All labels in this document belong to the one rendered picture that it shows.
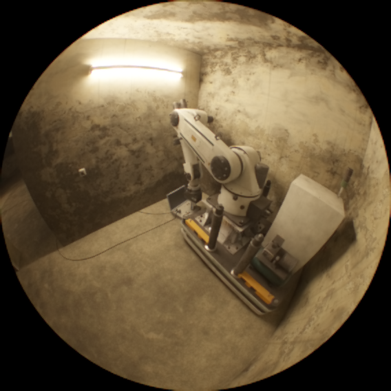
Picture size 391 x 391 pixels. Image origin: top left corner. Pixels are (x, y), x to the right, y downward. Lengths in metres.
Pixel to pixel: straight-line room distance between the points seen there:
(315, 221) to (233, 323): 1.12
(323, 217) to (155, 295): 1.56
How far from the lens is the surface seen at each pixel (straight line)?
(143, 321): 1.47
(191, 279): 1.51
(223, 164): 1.07
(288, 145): 1.71
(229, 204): 1.21
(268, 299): 1.20
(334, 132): 1.72
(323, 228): 1.12
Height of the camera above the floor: 1.41
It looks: 34 degrees down
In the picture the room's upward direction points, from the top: 4 degrees clockwise
